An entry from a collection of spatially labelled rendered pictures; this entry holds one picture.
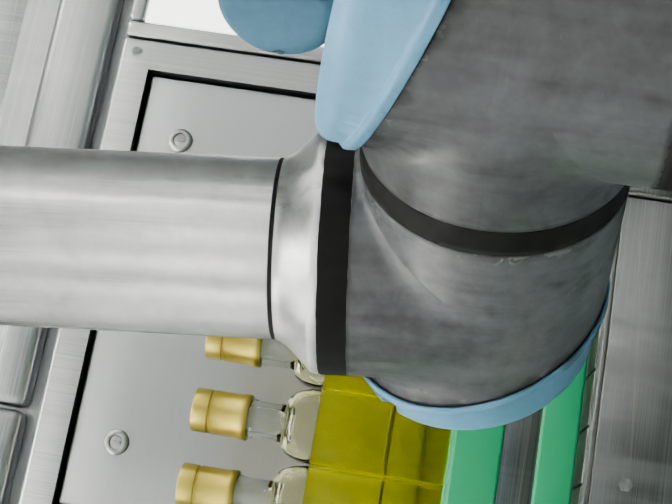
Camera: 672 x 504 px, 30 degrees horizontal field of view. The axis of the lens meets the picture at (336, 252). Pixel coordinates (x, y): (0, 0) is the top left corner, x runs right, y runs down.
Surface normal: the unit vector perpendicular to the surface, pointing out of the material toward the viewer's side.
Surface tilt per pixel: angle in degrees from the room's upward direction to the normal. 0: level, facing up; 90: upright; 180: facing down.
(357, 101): 85
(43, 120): 90
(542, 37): 86
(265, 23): 90
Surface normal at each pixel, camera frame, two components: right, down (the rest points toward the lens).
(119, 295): -0.07, 0.57
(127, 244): -0.05, -0.02
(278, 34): -0.17, 0.72
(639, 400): -0.04, -0.25
